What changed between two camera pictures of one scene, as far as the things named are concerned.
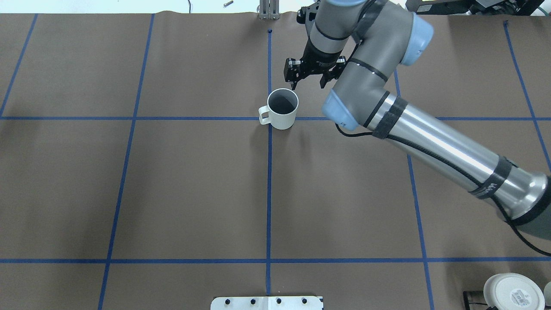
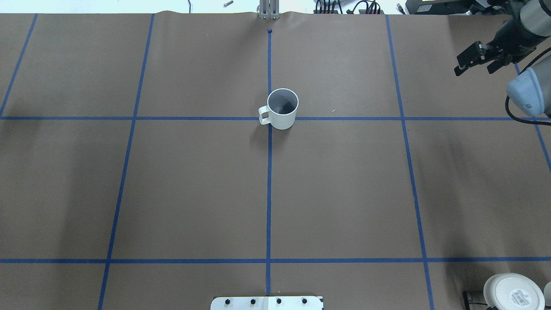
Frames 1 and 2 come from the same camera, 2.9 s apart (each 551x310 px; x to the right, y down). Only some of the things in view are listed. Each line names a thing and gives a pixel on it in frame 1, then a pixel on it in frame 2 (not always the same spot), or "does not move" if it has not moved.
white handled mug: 280,111 does not move
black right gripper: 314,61 → 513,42
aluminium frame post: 269,9 does not move
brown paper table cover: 134,174 does not move
